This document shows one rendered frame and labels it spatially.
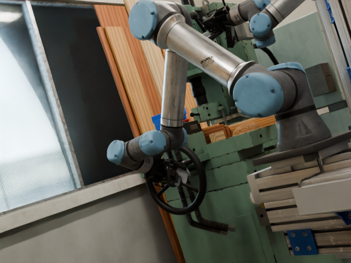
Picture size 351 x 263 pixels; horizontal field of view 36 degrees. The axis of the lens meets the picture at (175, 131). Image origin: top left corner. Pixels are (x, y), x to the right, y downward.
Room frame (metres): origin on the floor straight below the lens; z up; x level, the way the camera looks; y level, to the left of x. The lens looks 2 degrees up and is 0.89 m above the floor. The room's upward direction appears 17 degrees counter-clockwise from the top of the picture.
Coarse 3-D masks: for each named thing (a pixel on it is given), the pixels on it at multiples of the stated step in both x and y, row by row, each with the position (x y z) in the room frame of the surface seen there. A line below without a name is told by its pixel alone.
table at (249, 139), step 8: (264, 128) 2.16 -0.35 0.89; (272, 128) 2.21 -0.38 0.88; (240, 136) 2.08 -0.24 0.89; (248, 136) 2.06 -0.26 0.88; (256, 136) 2.09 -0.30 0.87; (264, 136) 2.14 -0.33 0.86; (272, 136) 2.19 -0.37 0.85; (208, 144) 2.18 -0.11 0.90; (216, 144) 2.16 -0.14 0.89; (224, 144) 2.13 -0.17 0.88; (232, 144) 2.11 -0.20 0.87; (240, 144) 2.09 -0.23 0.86; (248, 144) 2.07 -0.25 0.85; (256, 144) 2.08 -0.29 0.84; (208, 152) 2.18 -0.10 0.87; (216, 152) 2.16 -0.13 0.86; (224, 152) 2.14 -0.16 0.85
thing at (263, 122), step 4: (272, 116) 2.16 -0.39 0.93; (256, 120) 2.21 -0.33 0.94; (260, 120) 2.20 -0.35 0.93; (264, 120) 2.18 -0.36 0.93; (268, 120) 2.17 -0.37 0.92; (272, 120) 2.16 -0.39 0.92; (240, 124) 2.25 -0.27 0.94; (260, 124) 2.20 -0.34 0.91; (264, 124) 2.19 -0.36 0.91; (268, 124) 2.18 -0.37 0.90; (272, 124) 2.17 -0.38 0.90; (232, 128) 2.28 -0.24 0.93; (232, 132) 2.28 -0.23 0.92
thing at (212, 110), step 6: (216, 102) 2.38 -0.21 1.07; (198, 108) 2.31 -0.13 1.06; (204, 108) 2.30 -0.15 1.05; (210, 108) 2.34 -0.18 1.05; (216, 108) 2.37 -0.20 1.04; (204, 114) 2.30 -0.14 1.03; (210, 114) 2.32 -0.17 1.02; (216, 114) 2.36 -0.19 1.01; (222, 114) 2.40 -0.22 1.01; (198, 120) 2.32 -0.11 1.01; (204, 120) 2.31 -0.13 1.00; (210, 120) 2.41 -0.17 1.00
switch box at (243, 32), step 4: (244, 24) 2.47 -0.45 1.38; (248, 24) 2.50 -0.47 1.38; (236, 28) 2.50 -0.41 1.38; (240, 28) 2.48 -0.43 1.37; (244, 28) 2.47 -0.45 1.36; (248, 28) 2.49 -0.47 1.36; (236, 32) 2.50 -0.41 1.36; (240, 32) 2.49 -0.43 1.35; (244, 32) 2.47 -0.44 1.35; (248, 32) 2.48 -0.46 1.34; (240, 36) 2.49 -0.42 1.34; (244, 36) 2.48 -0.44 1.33; (248, 36) 2.48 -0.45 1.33; (252, 36) 2.51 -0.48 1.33; (240, 40) 2.50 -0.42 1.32
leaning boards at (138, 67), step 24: (120, 24) 3.97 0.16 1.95; (120, 48) 3.80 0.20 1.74; (144, 48) 4.04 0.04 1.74; (120, 72) 3.74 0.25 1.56; (144, 72) 3.98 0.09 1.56; (120, 96) 3.71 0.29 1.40; (144, 96) 3.84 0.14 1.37; (192, 96) 4.33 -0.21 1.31; (144, 120) 3.77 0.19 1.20; (192, 120) 4.11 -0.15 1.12; (168, 216) 3.71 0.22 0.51
